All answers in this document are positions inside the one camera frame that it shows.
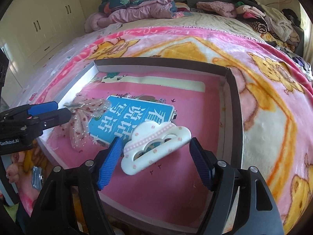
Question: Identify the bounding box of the grey cardboard box tray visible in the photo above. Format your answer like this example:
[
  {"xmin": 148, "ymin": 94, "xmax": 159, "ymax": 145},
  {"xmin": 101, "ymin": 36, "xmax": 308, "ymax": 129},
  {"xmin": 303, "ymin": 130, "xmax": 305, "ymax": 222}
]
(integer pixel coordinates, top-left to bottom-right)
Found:
[{"xmin": 38, "ymin": 57, "xmax": 243, "ymax": 234}]

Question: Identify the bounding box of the pink quilted jacket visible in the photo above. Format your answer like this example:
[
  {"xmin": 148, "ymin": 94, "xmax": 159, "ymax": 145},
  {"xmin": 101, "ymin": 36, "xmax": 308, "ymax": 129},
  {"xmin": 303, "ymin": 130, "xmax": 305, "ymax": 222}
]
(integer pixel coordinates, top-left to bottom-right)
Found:
[{"xmin": 84, "ymin": 0, "xmax": 183, "ymax": 33}]

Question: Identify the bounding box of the pink bow hair clip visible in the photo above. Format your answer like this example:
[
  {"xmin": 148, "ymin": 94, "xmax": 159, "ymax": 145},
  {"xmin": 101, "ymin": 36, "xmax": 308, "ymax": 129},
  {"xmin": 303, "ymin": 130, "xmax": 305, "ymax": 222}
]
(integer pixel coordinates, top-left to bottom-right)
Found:
[{"xmin": 58, "ymin": 93, "xmax": 112, "ymax": 151}]

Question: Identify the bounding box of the cream wardrobe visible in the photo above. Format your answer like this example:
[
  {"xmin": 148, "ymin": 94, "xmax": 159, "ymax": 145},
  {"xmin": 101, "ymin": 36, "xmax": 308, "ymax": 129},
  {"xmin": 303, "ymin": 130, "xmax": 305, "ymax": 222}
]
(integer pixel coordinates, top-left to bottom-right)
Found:
[{"xmin": 1, "ymin": 0, "xmax": 85, "ymax": 88}]

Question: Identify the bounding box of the pink fuzzy garment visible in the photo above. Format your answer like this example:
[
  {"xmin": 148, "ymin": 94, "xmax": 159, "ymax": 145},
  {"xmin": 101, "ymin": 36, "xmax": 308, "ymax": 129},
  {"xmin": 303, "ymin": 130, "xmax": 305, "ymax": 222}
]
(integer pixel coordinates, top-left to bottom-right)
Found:
[{"xmin": 196, "ymin": 1, "xmax": 237, "ymax": 18}]

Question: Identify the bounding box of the pink cartoon bear blanket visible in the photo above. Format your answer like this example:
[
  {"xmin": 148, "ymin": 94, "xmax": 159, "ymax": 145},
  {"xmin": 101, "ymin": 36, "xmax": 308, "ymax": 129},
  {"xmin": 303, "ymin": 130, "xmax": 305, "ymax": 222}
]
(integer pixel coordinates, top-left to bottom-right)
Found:
[{"xmin": 28, "ymin": 27, "xmax": 312, "ymax": 233}]

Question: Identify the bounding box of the dark floral pillow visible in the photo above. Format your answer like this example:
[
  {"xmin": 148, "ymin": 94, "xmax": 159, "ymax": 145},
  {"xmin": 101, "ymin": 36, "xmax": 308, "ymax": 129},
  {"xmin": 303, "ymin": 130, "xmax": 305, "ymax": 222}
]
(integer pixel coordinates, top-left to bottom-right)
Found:
[{"xmin": 98, "ymin": 0, "xmax": 144, "ymax": 15}]

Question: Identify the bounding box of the white cloud hair clip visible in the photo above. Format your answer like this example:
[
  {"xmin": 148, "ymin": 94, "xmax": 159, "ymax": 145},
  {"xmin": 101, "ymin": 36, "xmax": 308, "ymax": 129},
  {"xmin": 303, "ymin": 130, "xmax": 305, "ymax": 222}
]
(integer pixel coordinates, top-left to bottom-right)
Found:
[{"xmin": 121, "ymin": 121, "xmax": 192, "ymax": 176}]

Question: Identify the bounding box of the blue comb clip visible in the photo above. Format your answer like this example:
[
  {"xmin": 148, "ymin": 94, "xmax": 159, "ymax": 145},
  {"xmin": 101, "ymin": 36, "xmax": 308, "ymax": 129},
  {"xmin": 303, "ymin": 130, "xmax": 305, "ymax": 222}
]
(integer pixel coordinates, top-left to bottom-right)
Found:
[{"xmin": 31, "ymin": 166, "xmax": 44, "ymax": 191}]

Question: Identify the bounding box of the beige bed sheet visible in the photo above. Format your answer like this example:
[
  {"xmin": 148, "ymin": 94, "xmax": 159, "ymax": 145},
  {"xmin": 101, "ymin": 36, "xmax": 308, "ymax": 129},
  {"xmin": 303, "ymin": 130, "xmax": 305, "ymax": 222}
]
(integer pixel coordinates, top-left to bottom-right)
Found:
[{"xmin": 14, "ymin": 12, "xmax": 265, "ymax": 106}]

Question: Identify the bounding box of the pile of mixed clothes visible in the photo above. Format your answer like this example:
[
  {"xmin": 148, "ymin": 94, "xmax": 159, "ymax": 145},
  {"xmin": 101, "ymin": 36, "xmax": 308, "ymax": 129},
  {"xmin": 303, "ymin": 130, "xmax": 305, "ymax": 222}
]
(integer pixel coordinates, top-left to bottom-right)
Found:
[{"xmin": 234, "ymin": 0, "xmax": 312, "ymax": 83}]

